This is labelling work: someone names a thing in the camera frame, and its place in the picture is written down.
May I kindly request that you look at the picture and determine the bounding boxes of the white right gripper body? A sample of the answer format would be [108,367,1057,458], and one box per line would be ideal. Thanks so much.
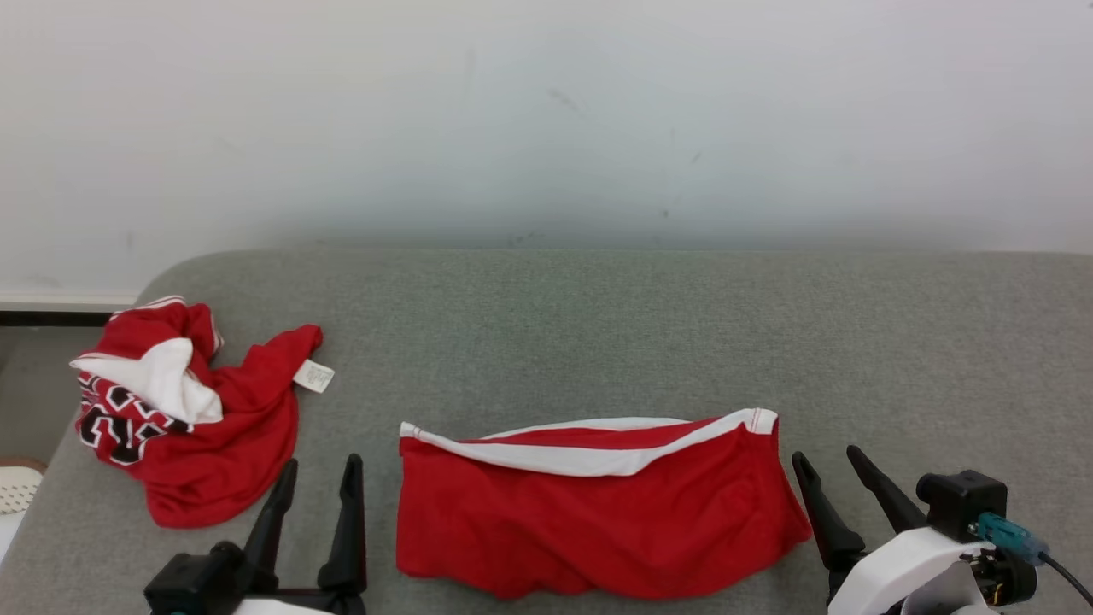
[826,526,997,615]

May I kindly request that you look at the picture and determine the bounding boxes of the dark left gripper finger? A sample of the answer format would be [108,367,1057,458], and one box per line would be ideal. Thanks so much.
[243,458,300,595]
[319,453,369,594]

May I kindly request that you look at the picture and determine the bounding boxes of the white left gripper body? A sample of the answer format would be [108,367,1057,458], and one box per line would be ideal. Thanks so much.
[229,586,369,615]

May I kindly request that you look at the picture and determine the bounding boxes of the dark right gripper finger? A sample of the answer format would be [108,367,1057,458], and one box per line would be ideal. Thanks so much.
[845,443,928,536]
[790,450,867,576]

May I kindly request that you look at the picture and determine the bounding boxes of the red number 23 basketball jersey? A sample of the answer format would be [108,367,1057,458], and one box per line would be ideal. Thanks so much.
[69,295,336,530]

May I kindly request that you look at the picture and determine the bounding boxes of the red shorts with white trim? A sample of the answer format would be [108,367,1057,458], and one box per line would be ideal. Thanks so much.
[395,407,813,601]

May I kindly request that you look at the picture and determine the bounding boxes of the white perforated laundry basket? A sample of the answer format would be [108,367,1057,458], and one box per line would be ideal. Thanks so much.
[0,456,49,566]

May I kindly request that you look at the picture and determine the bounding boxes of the grey fabric sofa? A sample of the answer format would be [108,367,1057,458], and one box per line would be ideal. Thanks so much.
[0,247,1093,615]

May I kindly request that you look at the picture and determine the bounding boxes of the white and black baseboard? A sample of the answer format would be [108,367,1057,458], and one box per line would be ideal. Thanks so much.
[0,289,139,328]

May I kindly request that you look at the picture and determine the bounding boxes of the teal right cable connector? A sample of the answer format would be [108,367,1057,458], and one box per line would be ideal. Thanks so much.
[973,512,1049,566]

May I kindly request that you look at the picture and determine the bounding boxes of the black right camera cable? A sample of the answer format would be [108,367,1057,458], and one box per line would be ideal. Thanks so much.
[1036,551,1093,609]

